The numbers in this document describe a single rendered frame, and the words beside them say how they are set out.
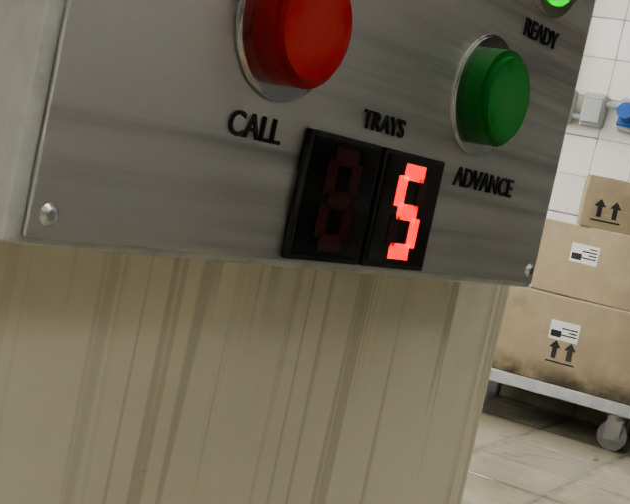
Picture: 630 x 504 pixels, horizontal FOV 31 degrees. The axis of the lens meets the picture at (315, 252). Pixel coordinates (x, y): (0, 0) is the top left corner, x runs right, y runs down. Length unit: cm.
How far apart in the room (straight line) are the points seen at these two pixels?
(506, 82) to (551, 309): 357
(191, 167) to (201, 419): 10
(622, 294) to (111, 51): 371
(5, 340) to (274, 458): 12
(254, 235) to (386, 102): 6
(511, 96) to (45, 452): 17
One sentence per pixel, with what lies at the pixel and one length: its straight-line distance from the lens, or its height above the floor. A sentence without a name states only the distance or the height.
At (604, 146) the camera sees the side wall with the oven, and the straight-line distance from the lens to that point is 439.
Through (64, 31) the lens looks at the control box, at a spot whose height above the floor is 74.
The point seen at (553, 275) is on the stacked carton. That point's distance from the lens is 401.
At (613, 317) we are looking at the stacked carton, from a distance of 388.
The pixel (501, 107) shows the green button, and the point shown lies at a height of 76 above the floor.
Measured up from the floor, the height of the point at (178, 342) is 67.
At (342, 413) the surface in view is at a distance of 39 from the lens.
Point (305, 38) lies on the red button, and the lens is 27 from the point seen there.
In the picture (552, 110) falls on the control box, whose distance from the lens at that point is 41.
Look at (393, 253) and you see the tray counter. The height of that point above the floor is 71.
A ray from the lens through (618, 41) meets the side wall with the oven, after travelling 445.
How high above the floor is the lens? 73
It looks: 4 degrees down
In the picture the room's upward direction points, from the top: 12 degrees clockwise
